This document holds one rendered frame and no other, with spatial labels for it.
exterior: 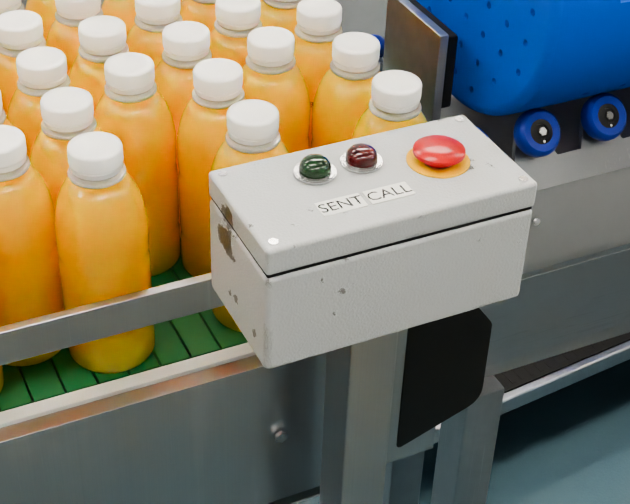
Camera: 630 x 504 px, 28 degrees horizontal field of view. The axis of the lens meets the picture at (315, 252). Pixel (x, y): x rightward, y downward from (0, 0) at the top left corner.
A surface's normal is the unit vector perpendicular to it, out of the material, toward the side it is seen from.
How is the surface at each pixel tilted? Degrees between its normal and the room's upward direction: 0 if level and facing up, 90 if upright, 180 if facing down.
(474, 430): 90
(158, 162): 90
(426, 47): 90
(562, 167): 52
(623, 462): 0
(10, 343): 90
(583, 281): 110
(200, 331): 0
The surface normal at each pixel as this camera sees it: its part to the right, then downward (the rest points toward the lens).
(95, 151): 0.03, -0.80
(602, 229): 0.41, 0.25
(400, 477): 0.43, 0.55
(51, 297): 0.88, 0.30
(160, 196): 0.61, 0.49
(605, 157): 0.36, -0.06
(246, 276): -0.91, 0.23
